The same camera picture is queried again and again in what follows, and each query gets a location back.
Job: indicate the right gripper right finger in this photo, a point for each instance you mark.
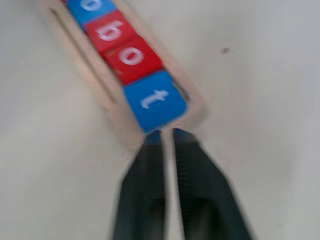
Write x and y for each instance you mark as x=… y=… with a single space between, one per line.
x=207 y=200

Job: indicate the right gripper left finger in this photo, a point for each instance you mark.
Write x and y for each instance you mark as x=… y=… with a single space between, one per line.
x=142 y=195

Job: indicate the blue letter tile t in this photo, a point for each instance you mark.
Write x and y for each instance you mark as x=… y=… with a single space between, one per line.
x=155 y=100

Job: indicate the red letter tile o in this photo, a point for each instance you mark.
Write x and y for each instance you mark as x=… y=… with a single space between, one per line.
x=132 y=60

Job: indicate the red letter tile b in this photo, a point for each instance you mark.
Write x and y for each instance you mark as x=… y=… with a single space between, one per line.
x=110 y=32

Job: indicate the wooden letter tray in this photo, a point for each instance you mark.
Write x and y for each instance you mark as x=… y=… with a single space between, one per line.
x=82 y=57

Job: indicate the blue letter tile o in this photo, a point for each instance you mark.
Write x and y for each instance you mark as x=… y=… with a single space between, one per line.
x=85 y=12

